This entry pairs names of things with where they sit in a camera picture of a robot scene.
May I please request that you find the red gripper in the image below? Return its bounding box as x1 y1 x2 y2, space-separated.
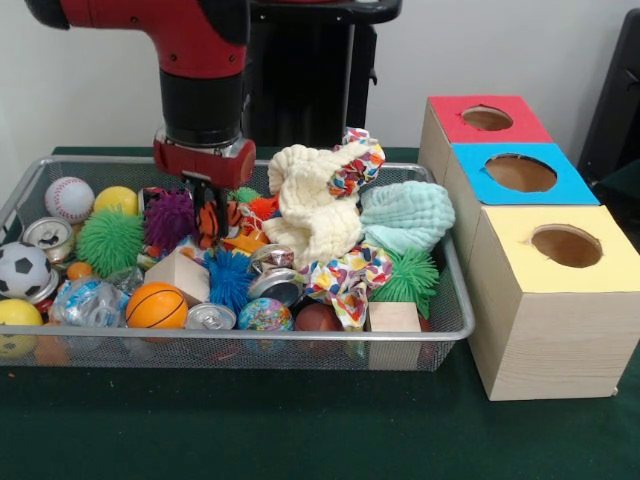
152 138 258 241

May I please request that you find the orange striped tiger plush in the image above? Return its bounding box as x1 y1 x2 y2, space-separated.
196 199 262 250

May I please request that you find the cream waffle cloth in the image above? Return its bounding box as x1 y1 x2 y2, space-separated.
260 143 364 271

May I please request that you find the green spiky ball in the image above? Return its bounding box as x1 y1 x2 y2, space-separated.
75 207 146 279
384 247 441 319

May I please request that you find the colourful patterned cloth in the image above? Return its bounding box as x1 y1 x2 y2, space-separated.
299 244 395 331
327 127 387 200

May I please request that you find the mint green waffle cloth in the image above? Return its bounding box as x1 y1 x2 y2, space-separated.
359 180 457 254

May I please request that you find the wooden three-hole box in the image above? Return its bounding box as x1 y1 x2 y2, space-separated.
417 94 640 402

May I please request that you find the purple spiky ball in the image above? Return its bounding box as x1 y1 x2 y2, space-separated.
143 188 197 247

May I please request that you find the orange basketball toy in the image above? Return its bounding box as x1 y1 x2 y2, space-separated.
125 282 190 330

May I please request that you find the globe print ball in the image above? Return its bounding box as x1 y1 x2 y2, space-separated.
237 297 295 331

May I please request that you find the black and white soccer ball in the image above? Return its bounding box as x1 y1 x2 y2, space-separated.
0 243 52 300

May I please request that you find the dark green tablecloth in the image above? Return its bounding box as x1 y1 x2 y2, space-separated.
597 162 640 201
0 144 640 480

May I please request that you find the black stand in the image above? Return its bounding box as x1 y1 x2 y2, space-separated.
577 7 640 174

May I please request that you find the shallow wire mesh bin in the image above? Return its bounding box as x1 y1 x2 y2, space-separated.
0 154 476 374

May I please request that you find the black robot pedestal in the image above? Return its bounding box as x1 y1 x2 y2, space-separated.
244 0 404 148

